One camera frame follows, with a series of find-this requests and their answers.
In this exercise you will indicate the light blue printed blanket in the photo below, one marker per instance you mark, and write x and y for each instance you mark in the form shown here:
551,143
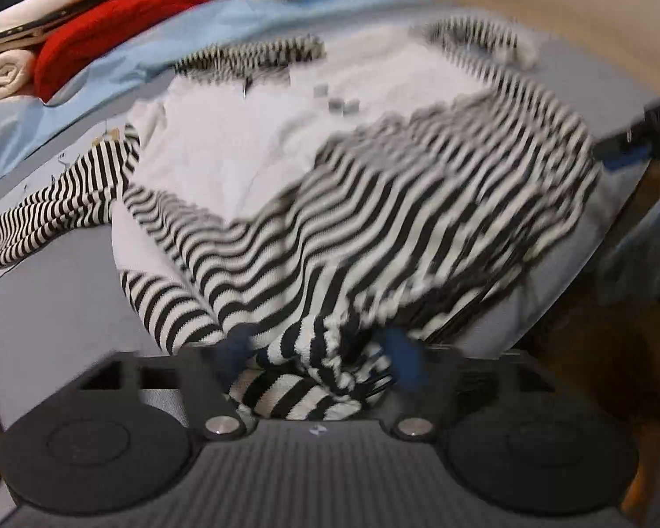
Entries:
143,49

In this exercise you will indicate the grey blue cloth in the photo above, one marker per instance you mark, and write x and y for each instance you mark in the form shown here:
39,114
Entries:
646,242

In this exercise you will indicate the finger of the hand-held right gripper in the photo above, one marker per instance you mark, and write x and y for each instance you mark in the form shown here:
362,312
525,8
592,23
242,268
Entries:
619,155

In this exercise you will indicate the black white striped sweater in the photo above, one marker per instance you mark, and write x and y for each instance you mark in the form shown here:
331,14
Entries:
363,220

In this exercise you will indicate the red knitted sweater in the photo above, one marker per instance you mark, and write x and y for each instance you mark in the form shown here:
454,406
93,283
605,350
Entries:
99,33

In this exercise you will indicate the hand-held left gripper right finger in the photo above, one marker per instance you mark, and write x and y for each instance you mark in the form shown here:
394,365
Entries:
408,357

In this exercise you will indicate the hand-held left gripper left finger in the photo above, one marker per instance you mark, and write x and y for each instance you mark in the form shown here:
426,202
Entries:
235,347

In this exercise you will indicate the cream folded cloth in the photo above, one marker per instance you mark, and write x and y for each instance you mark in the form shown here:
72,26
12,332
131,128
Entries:
0,72

